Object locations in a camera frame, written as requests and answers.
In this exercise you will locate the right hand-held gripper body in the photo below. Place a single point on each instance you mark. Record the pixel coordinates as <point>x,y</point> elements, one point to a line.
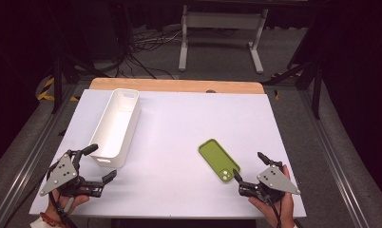
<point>276,180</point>

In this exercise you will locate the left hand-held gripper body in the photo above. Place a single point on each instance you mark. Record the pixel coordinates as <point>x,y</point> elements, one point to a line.
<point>61,174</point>

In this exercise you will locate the green phone case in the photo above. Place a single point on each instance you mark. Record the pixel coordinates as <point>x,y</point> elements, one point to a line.
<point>217,158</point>

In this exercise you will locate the white plastic storage bin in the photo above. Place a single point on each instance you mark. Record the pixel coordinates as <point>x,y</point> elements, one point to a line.
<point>116,133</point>

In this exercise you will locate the person's left hand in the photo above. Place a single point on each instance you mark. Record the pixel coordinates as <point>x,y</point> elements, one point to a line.
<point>72,201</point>

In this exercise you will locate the person's right hand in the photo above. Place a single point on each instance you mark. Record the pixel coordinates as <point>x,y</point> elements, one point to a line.
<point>285,212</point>

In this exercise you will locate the white sleeve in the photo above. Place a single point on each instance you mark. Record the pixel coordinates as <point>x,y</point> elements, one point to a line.
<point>38,224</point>

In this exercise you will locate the yellow black floor tape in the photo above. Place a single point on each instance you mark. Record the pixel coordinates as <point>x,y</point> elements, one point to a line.
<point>44,94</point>

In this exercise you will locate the black metal stand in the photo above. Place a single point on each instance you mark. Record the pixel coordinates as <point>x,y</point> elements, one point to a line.
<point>57,85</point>
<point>315,91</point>

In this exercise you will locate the white table board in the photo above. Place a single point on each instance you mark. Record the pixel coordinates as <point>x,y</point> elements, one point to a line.
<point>179,126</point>

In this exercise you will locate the white metal stand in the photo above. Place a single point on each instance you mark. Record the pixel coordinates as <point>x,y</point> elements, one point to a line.
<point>222,20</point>

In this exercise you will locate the aluminium floor rail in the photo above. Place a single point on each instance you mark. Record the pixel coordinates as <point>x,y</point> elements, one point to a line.
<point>334,158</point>
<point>27,164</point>

